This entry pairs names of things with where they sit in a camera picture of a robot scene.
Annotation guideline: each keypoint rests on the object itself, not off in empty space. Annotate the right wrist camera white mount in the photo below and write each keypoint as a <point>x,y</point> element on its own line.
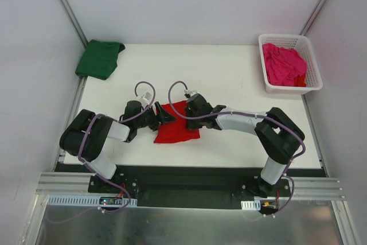
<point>189,93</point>

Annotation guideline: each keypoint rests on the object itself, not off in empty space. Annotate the folded green t shirt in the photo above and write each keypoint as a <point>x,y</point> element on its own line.
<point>99,59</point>

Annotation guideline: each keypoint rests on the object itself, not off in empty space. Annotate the aluminium frame rail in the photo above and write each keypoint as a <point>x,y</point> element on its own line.
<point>306,188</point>

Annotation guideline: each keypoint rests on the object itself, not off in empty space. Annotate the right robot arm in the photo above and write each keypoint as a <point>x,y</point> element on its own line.
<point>277,133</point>

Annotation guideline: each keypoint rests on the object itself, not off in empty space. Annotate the white slotted cable duct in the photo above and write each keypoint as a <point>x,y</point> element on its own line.
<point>90,201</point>
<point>251,205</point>

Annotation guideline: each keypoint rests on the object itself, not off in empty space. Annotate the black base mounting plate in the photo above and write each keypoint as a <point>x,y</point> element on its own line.
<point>190,187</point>

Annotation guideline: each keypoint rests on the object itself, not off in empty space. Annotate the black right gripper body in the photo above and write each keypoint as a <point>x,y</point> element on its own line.
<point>191,123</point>

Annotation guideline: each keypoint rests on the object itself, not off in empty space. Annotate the red t shirt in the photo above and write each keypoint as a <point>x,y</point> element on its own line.
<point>176,131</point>

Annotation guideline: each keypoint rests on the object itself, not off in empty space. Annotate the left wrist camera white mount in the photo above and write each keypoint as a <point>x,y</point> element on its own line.
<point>145,99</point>

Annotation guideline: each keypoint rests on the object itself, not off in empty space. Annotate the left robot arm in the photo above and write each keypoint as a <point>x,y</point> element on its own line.
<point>85,137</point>

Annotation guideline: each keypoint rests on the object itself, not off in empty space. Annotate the white plastic laundry basket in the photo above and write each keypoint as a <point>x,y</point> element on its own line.
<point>303,46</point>

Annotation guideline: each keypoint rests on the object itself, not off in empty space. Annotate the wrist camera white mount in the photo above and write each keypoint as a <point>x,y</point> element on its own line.
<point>189,93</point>
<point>145,99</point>

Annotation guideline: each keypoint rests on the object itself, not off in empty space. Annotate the left white slotted cable duct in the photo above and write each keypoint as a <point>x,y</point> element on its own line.
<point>90,201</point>

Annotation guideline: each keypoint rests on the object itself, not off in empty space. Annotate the pink t shirt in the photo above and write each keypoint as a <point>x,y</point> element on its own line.
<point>282,65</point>

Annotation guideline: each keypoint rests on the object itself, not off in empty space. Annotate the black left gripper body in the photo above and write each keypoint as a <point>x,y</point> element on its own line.
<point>156,116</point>

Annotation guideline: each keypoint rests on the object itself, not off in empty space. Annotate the right white slotted cable duct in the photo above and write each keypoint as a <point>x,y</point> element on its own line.
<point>251,205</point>

